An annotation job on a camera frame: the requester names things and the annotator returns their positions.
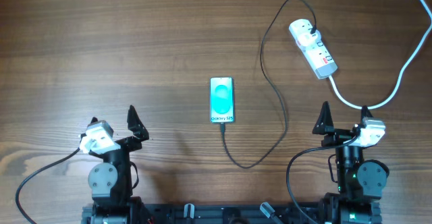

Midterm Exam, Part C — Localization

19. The blue screen smartphone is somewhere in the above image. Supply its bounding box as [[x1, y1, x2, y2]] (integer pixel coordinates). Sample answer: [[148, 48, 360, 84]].
[[209, 77, 235, 123]]

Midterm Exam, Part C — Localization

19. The black charger cable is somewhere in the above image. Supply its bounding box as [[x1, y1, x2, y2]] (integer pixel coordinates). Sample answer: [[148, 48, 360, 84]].
[[219, 0, 320, 169]]

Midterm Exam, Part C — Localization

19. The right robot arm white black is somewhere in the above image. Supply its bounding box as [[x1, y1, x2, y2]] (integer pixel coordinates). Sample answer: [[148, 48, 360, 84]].
[[313, 101, 389, 224]]

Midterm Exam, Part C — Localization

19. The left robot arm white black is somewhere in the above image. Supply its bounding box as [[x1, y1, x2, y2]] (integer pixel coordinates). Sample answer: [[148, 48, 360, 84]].
[[79, 105, 152, 224]]

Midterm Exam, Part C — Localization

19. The white power strip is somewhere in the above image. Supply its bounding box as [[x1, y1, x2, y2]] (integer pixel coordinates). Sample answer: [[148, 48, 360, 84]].
[[288, 19, 338, 80]]

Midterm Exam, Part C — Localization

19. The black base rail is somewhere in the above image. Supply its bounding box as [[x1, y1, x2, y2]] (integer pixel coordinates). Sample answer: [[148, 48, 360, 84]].
[[81, 196, 383, 224]]

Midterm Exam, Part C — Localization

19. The white power strip cord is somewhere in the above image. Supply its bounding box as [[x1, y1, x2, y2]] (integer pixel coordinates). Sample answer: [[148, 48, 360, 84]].
[[327, 0, 432, 111]]

